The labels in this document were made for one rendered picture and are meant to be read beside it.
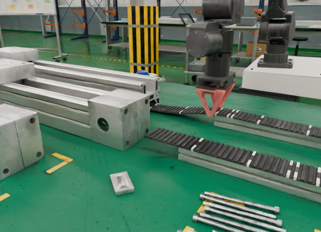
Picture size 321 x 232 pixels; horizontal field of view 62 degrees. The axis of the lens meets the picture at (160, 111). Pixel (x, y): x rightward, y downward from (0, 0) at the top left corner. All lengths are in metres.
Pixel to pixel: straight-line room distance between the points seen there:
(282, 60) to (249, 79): 0.13
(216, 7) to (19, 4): 6.11
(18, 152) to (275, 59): 0.86
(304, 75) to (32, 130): 0.81
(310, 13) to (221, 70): 7.51
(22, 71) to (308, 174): 0.74
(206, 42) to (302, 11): 7.60
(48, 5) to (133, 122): 5.73
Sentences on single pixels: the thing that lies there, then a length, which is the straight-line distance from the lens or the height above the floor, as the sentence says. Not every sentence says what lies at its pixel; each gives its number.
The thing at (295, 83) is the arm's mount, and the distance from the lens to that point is 1.00.
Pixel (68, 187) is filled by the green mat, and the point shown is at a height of 0.78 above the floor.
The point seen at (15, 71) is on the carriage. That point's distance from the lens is 0.85.
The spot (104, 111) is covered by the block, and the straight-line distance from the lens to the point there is 0.55.
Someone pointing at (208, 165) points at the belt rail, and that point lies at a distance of 0.50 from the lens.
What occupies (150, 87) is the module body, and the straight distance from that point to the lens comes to 0.79.
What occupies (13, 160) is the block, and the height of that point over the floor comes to 0.81.
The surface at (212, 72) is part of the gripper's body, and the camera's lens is 0.63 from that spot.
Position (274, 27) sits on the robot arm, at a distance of 1.02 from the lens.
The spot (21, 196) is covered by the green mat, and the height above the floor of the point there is 0.78.
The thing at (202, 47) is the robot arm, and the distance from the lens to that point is 0.56.
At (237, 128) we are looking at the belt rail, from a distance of 0.66.
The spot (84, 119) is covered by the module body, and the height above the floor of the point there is 0.83.
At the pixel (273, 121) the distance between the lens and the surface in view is 0.66.
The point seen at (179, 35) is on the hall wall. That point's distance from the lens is 9.21.
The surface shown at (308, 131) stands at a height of 0.81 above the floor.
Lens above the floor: 1.05
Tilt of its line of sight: 21 degrees down
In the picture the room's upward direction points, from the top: straight up
